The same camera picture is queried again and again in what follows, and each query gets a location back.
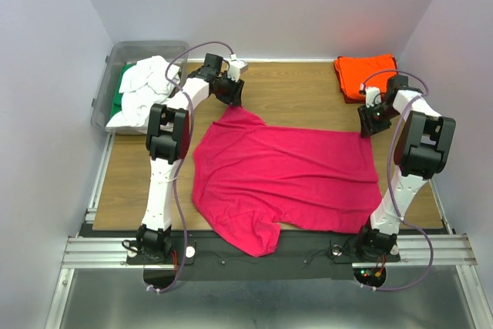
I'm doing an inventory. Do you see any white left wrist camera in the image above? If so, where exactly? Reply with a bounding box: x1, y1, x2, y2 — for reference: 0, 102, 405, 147
226, 53, 248, 82

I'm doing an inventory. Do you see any small electronics board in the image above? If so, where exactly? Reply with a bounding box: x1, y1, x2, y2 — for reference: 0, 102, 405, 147
357, 267, 386, 282

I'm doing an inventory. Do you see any pink t shirt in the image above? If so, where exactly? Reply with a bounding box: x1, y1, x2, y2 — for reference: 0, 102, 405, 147
192, 108, 381, 257

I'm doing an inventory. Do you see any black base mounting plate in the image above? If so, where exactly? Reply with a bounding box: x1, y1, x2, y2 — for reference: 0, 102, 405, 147
126, 230, 402, 283

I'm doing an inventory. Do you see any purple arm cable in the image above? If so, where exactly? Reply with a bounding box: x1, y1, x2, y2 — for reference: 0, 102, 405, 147
357, 69, 434, 294
145, 41, 238, 294

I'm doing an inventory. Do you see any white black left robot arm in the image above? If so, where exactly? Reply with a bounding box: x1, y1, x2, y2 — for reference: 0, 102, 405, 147
124, 53, 247, 264

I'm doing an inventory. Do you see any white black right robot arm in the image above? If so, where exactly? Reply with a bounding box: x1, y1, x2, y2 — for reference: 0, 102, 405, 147
354, 69, 456, 260

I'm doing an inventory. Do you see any aluminium frame rail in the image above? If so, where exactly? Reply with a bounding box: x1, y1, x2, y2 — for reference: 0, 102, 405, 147
62, 234, 477, 269

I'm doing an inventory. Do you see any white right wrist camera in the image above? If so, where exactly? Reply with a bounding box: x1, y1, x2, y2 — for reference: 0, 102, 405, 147
360, 84, 382, 108

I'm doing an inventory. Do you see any clear plastic bin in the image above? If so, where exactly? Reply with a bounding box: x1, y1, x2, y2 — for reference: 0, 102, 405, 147
90, 40, 189, 135

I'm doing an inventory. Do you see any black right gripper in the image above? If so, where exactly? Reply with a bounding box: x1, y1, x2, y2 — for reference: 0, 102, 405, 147
357, 101, 400, 138

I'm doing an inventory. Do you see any white t shirt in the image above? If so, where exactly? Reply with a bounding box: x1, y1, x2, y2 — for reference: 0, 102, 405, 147
107, 55, 180, 128

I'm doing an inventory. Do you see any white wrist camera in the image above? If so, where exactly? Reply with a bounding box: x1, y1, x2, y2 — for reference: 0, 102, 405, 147
226, 53, 248, 82
360, 84, 382, 108

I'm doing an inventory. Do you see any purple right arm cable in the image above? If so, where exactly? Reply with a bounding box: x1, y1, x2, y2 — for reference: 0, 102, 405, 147
357, 69, 434, 294

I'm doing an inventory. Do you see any green t shirt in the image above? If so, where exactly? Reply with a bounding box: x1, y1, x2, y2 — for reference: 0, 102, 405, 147
109, 63, 136, 119

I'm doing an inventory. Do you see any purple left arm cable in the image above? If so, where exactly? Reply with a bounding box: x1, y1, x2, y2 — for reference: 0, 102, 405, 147
145, 41, 238, 294

